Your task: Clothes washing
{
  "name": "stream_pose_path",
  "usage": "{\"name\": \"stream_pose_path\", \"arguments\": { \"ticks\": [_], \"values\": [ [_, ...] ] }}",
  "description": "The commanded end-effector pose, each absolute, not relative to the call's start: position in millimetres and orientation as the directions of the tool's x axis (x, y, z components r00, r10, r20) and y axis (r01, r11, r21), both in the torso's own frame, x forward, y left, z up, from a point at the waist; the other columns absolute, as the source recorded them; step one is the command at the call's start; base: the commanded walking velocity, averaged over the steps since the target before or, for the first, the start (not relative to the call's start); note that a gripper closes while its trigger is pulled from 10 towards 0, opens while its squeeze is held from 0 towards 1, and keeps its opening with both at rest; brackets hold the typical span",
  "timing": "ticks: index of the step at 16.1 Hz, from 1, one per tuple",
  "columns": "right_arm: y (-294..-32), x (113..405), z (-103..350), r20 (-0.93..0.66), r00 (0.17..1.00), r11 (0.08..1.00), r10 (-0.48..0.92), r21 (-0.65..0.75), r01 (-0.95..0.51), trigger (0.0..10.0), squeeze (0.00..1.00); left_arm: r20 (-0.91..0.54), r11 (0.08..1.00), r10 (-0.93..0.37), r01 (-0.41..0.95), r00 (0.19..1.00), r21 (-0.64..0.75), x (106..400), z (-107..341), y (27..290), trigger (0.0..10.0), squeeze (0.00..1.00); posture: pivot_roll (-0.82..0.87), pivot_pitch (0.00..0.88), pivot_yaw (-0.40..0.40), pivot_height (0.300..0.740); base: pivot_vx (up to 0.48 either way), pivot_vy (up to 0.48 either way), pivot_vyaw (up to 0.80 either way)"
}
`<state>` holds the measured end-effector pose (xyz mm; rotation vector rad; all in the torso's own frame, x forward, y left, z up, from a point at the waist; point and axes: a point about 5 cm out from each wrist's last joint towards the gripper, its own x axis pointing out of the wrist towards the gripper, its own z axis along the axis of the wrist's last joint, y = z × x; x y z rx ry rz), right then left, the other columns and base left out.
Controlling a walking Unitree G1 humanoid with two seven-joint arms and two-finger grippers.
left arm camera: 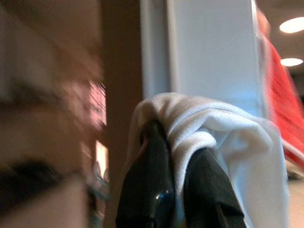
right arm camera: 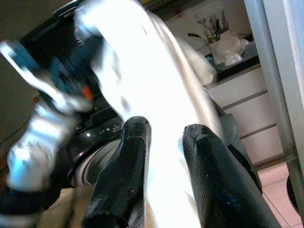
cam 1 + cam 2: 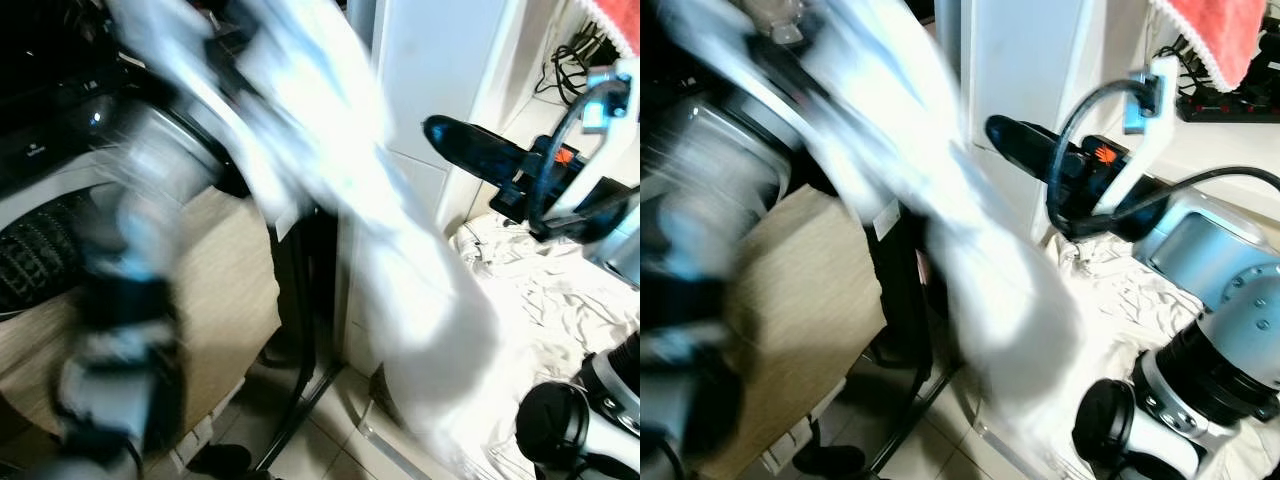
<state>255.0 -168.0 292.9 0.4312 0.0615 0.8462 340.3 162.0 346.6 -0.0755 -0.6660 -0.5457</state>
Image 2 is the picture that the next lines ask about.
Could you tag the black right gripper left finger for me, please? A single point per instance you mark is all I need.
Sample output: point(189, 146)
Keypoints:
point(121, 175)

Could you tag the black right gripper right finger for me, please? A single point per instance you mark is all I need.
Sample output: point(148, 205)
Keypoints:
point(218, 180)

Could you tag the white cloth garment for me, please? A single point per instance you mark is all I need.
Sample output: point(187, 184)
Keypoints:
point(152, 78)

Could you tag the dark front-load washing machine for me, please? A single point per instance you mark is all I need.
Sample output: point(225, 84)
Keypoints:
point(95, 147)

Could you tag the dark grey garment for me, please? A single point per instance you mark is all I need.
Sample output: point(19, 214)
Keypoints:
point(240, 152)

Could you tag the beige cloth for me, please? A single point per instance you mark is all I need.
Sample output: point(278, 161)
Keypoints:
point(69, 209)

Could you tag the black round object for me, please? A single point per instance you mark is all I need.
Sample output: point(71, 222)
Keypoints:
point(292, 192)

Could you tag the white drawer cabinet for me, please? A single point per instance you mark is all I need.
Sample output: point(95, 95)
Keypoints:
point(251, 111)

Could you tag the white rolled sheet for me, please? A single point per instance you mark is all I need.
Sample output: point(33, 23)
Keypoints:
point(202, 64)

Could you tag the small white bowl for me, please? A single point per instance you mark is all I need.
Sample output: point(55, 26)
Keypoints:
point(233, 59)

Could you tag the white cup with utensils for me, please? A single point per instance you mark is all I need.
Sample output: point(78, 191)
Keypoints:
point(212, 47)

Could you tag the large white bowl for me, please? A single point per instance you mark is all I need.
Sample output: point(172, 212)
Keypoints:
point(229, 45)

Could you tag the grey metal post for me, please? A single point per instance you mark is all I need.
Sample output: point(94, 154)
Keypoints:
point(282, 78)

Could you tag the wall picture with flowers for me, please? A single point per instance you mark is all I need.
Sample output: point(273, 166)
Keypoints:
point(211, 20)

